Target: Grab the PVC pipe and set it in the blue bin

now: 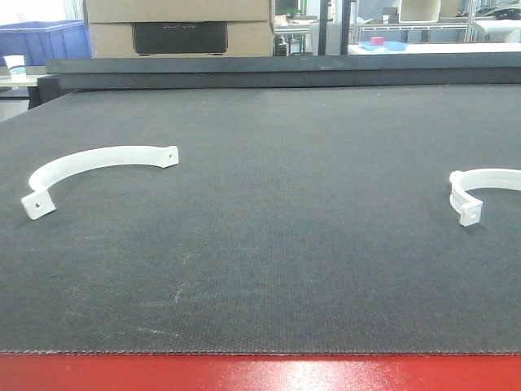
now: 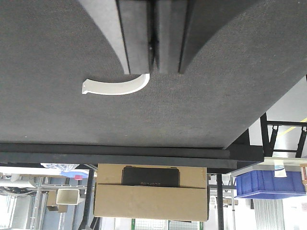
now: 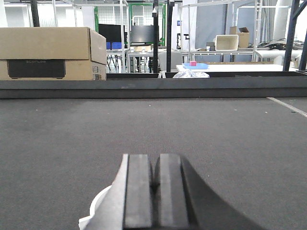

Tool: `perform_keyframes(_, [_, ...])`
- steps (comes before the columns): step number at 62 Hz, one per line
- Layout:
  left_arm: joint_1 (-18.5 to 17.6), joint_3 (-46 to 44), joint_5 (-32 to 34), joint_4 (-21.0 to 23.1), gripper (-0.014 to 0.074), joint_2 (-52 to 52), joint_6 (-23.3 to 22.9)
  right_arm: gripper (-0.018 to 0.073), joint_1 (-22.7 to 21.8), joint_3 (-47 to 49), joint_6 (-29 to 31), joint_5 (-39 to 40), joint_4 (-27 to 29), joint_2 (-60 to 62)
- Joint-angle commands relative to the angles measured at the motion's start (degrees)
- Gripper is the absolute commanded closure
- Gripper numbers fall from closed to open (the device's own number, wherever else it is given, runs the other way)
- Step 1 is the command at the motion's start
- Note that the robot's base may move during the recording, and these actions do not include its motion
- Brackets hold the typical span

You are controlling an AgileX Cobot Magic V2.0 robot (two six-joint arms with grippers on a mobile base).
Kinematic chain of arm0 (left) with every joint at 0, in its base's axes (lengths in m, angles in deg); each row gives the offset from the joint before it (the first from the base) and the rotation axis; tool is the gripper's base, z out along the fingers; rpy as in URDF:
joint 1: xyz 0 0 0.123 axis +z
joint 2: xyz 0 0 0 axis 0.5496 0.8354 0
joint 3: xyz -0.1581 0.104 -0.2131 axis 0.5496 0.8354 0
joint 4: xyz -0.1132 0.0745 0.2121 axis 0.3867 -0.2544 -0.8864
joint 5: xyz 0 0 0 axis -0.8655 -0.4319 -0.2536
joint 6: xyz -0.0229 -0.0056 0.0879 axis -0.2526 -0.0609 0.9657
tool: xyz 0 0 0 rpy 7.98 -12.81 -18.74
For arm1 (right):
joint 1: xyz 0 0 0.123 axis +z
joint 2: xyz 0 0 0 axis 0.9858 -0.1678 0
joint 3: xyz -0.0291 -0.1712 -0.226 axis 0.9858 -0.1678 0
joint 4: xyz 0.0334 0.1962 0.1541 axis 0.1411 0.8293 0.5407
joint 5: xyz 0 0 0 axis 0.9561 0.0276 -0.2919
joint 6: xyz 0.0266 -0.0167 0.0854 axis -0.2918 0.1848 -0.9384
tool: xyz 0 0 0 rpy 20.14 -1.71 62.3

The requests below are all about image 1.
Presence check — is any small white PVC pipe clamp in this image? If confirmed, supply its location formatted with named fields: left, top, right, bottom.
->
left=449, top=168, right=520, bottom=227

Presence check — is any large white PVC pipe clamp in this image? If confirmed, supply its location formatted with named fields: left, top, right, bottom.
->
left=21, top=146, right=179, bottom=220

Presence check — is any dark grey table mat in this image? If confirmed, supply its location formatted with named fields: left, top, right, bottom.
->
left=1, top=86, right=520, bottom=354

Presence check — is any light blue tray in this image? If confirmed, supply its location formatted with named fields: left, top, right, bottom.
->
left=358, top=41, right=408, bottom=52

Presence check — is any small red block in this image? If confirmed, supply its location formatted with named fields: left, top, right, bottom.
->
left=370, top=37, right=385, bottom=46

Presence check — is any black pole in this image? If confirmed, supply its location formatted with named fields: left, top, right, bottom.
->
left=317, top=0, right=329, bottom=56

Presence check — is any cardboard box with black window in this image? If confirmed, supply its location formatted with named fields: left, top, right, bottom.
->
left=85, top=0, right=275, bottom=58

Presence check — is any black foam board stack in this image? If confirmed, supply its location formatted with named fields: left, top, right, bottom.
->
left=28, top=52, right=520, bottom=108

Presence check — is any blue crate in background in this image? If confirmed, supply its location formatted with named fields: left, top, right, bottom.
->
left=1, top=20, right=92, bottom=67

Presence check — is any white paper cup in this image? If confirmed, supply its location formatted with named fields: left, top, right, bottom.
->
left=3, top=55, right=27, bottom=81

